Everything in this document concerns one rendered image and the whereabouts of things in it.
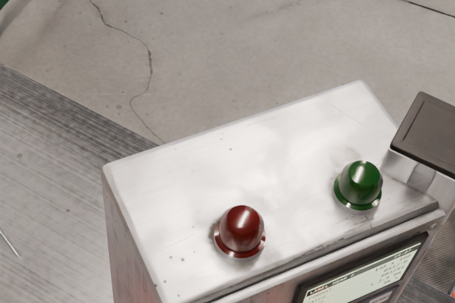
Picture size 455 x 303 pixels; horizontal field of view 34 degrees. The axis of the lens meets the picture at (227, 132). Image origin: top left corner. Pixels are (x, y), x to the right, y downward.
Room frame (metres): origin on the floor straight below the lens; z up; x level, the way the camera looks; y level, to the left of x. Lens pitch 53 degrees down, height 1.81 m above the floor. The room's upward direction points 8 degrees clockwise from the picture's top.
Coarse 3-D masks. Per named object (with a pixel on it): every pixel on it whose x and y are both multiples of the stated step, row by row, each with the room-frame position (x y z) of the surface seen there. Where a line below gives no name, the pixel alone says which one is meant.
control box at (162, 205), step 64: (256, 128) 0.26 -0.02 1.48; (320, 128) 0.27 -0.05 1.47; (384, 128) 0.27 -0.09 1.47; (128, 192) 0.21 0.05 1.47; (192, 192) 0.21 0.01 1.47; (256, 192) 0.22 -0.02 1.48; (320, 192) 0.22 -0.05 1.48; (384, 192) 0.23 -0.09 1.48; (128, 256) 0.19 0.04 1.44; (192, 256) 0.18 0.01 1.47; (320, 256) 0.19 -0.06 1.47
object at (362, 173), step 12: (348, 168) 0.23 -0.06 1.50; (360, 168) 0.23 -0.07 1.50; (372, 168) 0.23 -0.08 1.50; (336, 180) 0.23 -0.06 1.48; (348, 180) 0.22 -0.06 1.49; (360, 180) 0.22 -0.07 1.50; (372, 180) 0.22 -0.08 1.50; (336, 192) 0.22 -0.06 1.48; (348, 192) 0.22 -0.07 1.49; (360, 192) 0.21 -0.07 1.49; (372, 192) 0.22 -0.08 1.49; (348, 204) 0.21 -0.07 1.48; (360, 204) 0.21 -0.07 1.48; (372, 204) 0.22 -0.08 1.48
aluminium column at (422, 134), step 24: (432, 96) 0.28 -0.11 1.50; (408, 120) 0.26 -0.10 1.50; (432, 120) 0.26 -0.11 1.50; (408, 144) 0.24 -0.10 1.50; (432, 144) 0.25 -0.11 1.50; (384, 168) 0.24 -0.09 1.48; (408, 168) 0.24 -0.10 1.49; (432, 168) 0.23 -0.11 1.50; (432, 192) 0.23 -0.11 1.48; (432, 240) 0.23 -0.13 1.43
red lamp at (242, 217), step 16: (240, 208) 0.19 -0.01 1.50; (224, 224) 0.18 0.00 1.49; (240, 224) 0.18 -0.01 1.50; (256, 224) 0.19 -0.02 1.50; (224, 240) 0.18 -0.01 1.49; (240, 240) 0.18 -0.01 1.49; (256, 240) 0.18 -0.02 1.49; (224, 256) 0.18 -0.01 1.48; (240, 256) 0.18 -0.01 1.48; (256, 256) 0.18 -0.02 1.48
